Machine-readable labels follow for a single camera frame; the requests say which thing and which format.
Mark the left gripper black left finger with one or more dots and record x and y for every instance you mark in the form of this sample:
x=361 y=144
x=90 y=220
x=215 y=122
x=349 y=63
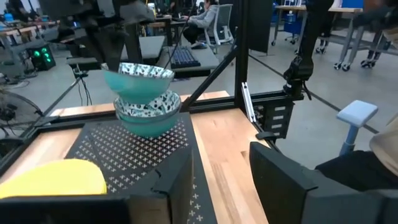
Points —
x=62 y=211

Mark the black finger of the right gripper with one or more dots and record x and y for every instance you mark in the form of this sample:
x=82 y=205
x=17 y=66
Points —
x=116 y=51
x=100 y=49

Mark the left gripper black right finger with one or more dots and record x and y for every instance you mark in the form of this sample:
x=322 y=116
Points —
x=286 y=193

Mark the yellow mini bowl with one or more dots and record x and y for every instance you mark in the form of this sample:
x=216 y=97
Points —
x=56 y=180

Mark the teal patterned ceramic bowl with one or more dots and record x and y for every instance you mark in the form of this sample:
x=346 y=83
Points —
x=149 y=107
x=136 y=90
x=149 y=129

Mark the grey desk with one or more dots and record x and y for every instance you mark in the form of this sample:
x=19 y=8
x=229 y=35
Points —
x=152 y=46

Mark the black computer green lights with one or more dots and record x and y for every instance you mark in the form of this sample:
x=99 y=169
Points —
x=42 y=57

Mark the black backlit keyboard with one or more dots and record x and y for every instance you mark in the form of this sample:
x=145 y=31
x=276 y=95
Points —
x=183 y=57

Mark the person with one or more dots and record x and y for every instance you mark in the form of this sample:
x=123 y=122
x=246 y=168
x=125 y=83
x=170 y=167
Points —
x=202 y=18
x=357 y=168

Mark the black mounting block white labels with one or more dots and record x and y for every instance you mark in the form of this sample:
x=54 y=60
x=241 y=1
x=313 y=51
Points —
x=275 y=116

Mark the black perforated metal rack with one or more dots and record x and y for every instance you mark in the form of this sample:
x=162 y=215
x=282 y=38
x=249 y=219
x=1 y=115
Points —
x=124 y=149

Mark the black floor fan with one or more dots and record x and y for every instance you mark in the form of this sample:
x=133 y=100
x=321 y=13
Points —
x=15 y=109

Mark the light blue stool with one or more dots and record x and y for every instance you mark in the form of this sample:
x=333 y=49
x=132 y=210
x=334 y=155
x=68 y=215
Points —
x=357 y=113

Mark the grey office chair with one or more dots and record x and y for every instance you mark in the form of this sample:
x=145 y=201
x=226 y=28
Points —
x=224 y=21

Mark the black partition panel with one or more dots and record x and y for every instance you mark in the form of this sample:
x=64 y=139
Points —
x=261 y=25

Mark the grey table on wheels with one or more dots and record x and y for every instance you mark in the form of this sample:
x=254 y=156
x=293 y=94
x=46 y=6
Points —
x=348 y=40

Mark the blue container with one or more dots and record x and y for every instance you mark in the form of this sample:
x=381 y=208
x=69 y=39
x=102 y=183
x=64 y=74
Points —
x=293 y=23

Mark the silver metal bracket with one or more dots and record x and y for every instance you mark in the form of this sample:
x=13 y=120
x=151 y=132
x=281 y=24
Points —
x=248 y=102

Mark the black aluminium frame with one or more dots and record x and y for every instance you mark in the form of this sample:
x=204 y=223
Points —
x=242 y=62

